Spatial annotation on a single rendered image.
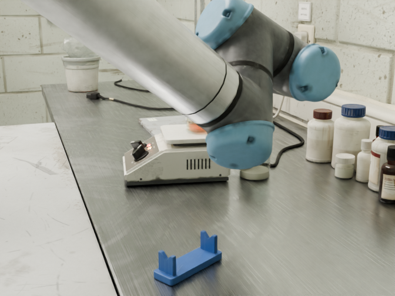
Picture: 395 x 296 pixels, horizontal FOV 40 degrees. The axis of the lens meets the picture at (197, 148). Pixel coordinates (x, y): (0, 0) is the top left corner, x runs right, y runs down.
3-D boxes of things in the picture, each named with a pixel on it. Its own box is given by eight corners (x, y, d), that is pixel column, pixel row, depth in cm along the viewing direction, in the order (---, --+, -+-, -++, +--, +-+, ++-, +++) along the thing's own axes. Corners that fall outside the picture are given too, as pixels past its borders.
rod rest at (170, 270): (171, 286, 67) (171, 260, 66) (152, 278, 69) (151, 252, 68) (223, 258, 74) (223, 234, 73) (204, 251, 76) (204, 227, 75)
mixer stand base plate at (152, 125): (154, 138, 135) (154, 134, 134) (137, 121, 153) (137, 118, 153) (264, 129, 144) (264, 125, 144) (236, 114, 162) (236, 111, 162)
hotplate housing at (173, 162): (124, 188, 101) (123, 146, 98) (123, 167, 113) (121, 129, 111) (241, 181, 104) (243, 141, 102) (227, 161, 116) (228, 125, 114)
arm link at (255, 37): (228, 43, 61) (296, 85, 66) (233, -25, 67) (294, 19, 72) (186, 75, 66) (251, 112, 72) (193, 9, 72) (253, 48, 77)
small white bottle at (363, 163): (364, 184, 103) (368, 143, 100) (351, 180, 105) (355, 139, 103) (375, 181, 104) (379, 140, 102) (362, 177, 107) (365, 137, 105)
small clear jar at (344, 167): (347, 172, 109) (348, 152, 108) (357, 178, 106) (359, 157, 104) (330, 174, 108) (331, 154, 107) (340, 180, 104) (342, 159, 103)
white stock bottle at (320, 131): (322, 165, 114) (325, 114, 111) (300, 158, 118) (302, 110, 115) (340, 160, 118) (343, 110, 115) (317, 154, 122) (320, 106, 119)
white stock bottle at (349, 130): (361, 174, 108) (366, 110, 104) (325, 168, 112) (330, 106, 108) (371, 165, 114) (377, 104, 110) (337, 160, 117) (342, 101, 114)
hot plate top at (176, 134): (165, 144, 100) (164, 140, 100) (159, 128, 111) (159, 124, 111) (228, 141, 102) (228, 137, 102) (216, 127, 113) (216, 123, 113)
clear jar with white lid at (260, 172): (275, 176, 107) (277, 137, 105) (257, 184, 103) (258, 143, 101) (251, 170, 111) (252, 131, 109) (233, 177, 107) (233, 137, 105)
